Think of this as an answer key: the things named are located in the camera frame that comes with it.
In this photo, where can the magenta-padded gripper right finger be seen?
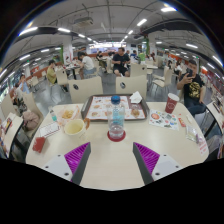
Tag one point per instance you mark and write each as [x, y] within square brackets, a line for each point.
[148, 158]

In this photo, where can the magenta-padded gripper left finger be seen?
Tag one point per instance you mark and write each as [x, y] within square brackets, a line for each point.
[76, 158]

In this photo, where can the clear water bottle blue cap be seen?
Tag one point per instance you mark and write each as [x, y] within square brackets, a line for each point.
[116, 121]

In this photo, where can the cream yellow cup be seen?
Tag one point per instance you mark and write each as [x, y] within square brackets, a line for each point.
[75, 128]

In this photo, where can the white printed card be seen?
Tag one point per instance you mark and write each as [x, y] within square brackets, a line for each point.
[49, 129]

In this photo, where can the red sauce packet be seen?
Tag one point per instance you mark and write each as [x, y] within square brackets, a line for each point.
[39, 144]

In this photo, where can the flat round red coaster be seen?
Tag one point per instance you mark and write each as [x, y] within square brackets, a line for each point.
[110, 137]

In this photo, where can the colourful printed flyer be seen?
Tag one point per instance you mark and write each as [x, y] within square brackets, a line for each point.
[163, 119]

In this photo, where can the plastic bag of fried food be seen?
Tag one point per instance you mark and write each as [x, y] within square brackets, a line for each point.
[68, 114]

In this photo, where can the small red packet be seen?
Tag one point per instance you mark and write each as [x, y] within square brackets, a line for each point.
[181, 122]

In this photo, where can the clear plastic packet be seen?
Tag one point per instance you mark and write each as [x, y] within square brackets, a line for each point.
[192, 134]

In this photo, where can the dark food tray paper liner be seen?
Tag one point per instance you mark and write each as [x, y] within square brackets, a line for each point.
[98, 108]

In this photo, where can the pink paper slip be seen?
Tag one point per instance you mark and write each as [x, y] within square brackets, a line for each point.
[202, 145]

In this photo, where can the red paper cup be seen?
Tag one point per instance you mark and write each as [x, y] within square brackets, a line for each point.
[171, 104]

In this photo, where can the pink bag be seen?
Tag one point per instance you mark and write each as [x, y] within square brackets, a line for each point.
[30, 120]

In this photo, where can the white paper napkin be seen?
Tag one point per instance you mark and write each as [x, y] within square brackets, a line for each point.
[136, 97]

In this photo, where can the beige chair with round hole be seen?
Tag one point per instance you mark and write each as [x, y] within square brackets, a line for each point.
[86, 90]
[133, 86]

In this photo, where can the beige dining table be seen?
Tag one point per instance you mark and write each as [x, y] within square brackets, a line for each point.
[10, 130]
[215, 115]

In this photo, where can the person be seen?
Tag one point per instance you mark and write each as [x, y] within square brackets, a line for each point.
[87, 63]
[193, 90]
[23, 85]
[51, 74]
[120, 61]

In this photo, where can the group of beige chairs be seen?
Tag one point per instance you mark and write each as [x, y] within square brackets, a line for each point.
[61, 76]

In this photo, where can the ceiling air conditioner unit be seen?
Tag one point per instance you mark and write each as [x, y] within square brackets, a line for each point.
[83, 21]

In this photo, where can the group of ceiling lights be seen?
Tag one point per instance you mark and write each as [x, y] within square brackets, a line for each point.
[168, 9]

